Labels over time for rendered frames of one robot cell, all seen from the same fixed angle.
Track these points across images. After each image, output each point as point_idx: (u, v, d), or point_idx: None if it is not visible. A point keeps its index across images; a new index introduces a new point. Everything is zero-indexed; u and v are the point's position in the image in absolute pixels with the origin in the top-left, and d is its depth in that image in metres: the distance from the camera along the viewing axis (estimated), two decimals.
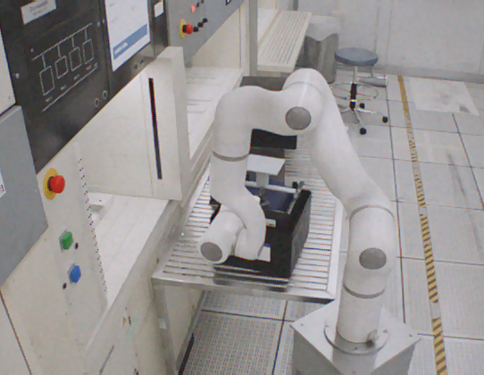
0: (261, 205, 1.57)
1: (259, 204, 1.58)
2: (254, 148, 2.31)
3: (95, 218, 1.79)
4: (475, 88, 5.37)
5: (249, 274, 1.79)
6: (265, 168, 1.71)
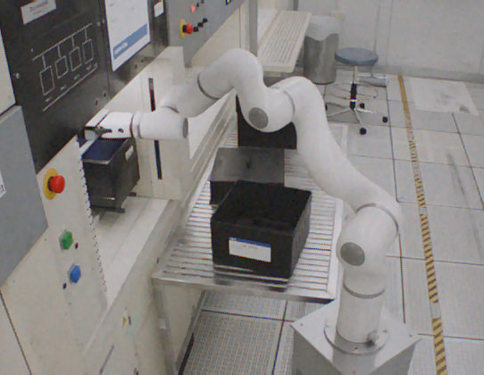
0: None
1: None
2: (254, 148, 2.31)
3: (95, 218, 1.79)
4: (475, 88, 5.37)
5: (249, 274, 1.79)
6: (97, 114, 1.67)
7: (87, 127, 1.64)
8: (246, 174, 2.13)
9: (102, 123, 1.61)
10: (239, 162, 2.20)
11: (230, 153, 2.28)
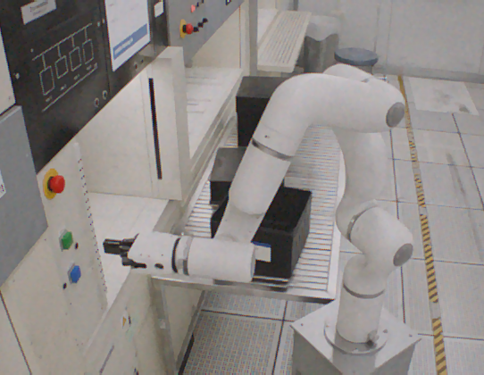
0: None
1: None
2: None
3: None
4: (475, 88, 5.37)
5: None
6: None
7: (112, 251, 1.18)
8: None
9: (131, 254, 1.13)
10: (239, 162, 2.20)
11: (230, 153, 2.28)
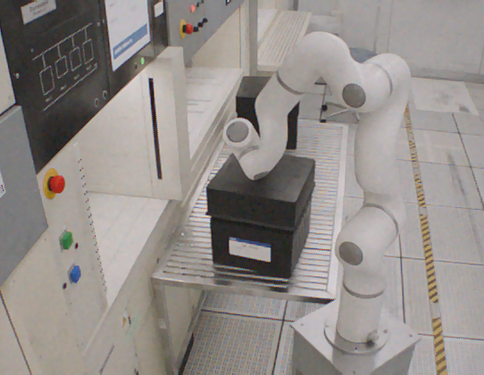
0: None
1: None
2: None
3: None
4: (475, 88, 5.37)
5: (249, 274, 1.79)
6: None
7: None
8: (254, 186, 1.68)
9: None
10: None
11: None
